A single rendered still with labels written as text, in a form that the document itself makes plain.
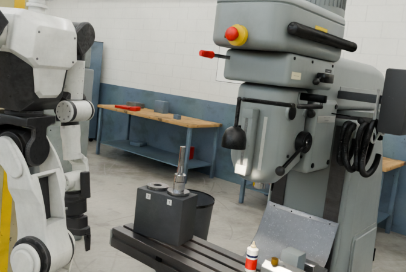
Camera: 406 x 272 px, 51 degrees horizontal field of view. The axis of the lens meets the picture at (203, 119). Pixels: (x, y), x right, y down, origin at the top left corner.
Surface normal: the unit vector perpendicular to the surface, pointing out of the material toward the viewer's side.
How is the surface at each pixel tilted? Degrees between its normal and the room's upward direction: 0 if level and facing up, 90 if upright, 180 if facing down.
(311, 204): 90
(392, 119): 90
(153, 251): 90
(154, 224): 90
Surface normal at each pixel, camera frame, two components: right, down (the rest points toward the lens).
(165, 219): -0.47, 0.04
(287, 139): 0.77, 0.15
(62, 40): 0.93, 0.15
